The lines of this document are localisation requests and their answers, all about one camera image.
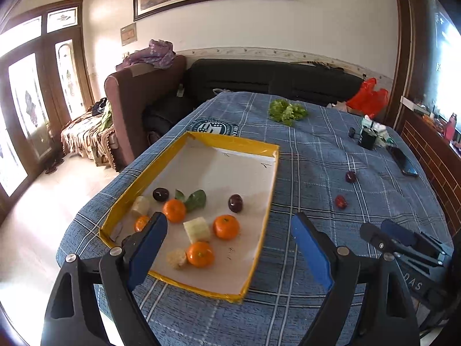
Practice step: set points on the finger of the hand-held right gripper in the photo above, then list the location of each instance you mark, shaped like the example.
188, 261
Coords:
399, 231
374, 238

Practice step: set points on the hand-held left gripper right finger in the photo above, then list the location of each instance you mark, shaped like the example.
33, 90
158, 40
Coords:
313, 256

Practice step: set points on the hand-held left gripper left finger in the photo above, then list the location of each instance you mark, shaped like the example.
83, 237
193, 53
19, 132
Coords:
144, 256

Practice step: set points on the red plum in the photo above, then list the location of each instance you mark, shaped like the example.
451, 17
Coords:
340, 202

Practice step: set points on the orange with leafy stem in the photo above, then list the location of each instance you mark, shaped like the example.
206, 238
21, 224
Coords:
174, 211

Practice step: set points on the dark plum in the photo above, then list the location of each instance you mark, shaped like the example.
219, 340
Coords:
160, 194
350, 177
235, 203

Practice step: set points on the yellow cardboard box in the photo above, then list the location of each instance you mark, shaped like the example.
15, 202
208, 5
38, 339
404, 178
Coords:
223, 173

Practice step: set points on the black smartphone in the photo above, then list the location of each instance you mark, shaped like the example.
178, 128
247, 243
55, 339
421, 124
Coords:
405, 161

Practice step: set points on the green citrus leaves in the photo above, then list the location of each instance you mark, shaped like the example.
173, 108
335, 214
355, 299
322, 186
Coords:
196, 199

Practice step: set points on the wooden cabinet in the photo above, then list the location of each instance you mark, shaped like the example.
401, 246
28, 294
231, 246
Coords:
432, 158

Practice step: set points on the blue plaid tablecloth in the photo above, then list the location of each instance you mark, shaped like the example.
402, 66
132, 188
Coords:
306, 173

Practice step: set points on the green printed white glove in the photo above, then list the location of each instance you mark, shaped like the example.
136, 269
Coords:
387, 138

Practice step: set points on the black square container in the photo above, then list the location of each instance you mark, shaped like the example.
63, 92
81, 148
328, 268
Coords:
367, 138

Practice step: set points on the small black clip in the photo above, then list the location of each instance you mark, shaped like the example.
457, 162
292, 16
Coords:
352, 132

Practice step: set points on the red bottle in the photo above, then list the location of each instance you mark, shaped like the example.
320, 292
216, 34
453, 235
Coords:
452, 127

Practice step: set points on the pair of slippers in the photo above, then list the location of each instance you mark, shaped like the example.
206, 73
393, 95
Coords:
54, 164

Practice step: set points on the patterned blanket couch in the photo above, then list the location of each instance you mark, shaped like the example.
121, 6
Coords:
83, 135

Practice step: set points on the red plastic bag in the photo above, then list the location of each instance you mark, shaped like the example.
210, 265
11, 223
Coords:
367, 99

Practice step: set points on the brown armchair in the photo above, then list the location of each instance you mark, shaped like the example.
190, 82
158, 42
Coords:
126, 115

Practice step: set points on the green lettuce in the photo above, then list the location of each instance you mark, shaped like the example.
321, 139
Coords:
288, 111

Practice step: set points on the small white bottle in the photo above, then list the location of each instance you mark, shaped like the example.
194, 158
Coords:
180, 90

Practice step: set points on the black sofa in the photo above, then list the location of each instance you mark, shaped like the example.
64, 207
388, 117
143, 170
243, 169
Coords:
252, 75

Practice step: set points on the crumpled floral cloth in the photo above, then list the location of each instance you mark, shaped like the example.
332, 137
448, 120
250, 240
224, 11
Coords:
155, 56

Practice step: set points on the wooden glass door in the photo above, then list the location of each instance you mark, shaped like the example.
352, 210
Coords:
46, 79

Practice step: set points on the small wall plaque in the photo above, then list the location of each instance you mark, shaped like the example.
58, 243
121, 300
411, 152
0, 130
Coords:
128, 34

